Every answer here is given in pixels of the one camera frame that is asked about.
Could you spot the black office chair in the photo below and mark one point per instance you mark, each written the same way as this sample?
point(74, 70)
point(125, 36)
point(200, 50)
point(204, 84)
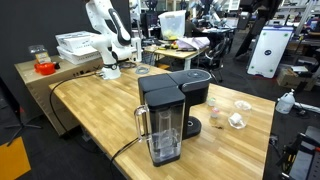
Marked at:
point(213, 55)

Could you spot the brown cardboard box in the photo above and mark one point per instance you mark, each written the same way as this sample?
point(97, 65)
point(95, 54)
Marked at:
point(290, 79)

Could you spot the orange floor mat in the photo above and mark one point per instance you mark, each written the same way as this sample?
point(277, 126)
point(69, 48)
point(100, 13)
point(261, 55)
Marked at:
point(13, 160)

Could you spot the clear glass bowl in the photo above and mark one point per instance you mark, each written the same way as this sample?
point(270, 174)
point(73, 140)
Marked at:
point(246, 120)

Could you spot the clear plastic jar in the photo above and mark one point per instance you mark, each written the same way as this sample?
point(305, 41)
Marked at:
point(39, 51)

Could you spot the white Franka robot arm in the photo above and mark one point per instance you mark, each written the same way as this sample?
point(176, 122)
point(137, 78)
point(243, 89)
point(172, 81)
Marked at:
point(106, 50)

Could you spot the clear round plastic lid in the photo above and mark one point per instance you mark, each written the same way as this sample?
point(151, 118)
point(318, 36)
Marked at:
point(243, 102)

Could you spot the white coffee pod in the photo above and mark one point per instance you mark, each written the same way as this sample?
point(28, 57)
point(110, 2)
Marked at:
point(235, 118)

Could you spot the white panel blue trim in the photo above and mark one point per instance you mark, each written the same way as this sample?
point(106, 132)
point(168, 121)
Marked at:
point(270, 50)

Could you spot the white plastic jug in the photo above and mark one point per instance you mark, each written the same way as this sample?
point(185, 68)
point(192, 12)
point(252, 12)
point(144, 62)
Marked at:
point(285, 103)

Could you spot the clear plastic storage bin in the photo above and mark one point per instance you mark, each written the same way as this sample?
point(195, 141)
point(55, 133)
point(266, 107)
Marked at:
point(172, 25)

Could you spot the pale crumpled cloth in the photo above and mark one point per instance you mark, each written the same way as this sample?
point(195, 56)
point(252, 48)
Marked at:
point(193, 42)

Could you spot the orange plastic bowl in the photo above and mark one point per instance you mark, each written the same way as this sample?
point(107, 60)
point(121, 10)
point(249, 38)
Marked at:
point(45, 68)

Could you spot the black slanted stand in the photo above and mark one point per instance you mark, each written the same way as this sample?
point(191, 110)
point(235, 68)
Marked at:
point(256, 30)

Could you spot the coffee pod green lid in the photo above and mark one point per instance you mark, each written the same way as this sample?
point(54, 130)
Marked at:
point(211, 101)

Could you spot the clear water tank black lid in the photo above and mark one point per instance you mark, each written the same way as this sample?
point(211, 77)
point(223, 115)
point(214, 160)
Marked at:
point(166, 133)

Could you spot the seated person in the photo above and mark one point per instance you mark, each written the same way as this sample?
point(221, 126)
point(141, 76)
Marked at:
point(190, 26)

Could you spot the black Keurig coffee maker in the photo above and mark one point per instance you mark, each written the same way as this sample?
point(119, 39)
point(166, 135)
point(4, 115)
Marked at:
point(196, 90)

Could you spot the beige metal cabinet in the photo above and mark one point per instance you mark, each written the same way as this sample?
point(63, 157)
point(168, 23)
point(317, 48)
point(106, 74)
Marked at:
point(36, 90)

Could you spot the wooden office desk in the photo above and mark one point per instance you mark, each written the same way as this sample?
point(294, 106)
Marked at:
point(173, 53)

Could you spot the black equipment cart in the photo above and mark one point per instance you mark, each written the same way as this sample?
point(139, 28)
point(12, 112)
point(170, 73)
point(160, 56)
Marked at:
point(306, 160)

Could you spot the black tripod stand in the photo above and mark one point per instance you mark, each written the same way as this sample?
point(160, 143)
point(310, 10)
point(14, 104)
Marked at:
point(21, 125)

